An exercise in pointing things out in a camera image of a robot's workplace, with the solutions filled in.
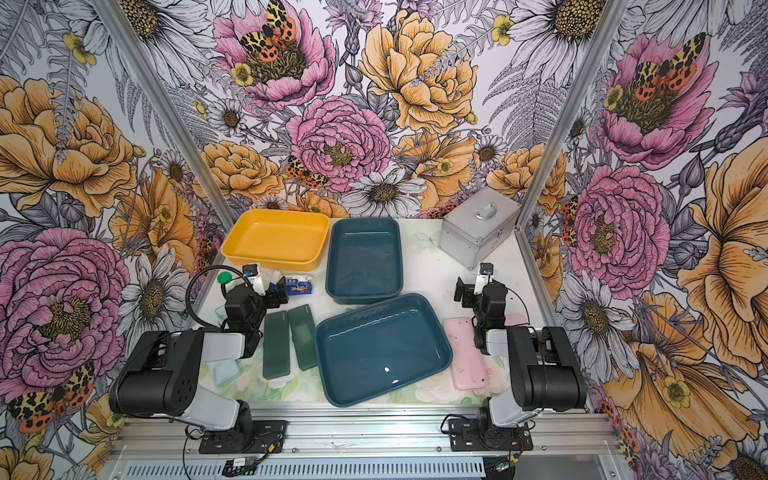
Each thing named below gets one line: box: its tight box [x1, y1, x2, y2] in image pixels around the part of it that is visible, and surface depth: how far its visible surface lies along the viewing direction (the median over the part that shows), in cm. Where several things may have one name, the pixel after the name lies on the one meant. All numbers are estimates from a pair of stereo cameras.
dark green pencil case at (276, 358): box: [263, 310, 291, 380], surface depth 87 cm
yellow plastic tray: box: [221, 209, 331, 271], surface depth 118 cm
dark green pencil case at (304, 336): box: [288, 304, 318, 371], surface depth 92 cm
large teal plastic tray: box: [314, 293, 453, 408], surface depth 92 cm
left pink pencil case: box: [443, 317, 488, 391], surface depth 86 cm
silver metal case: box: [439, 187, 522, 271], surface depth 105 cm
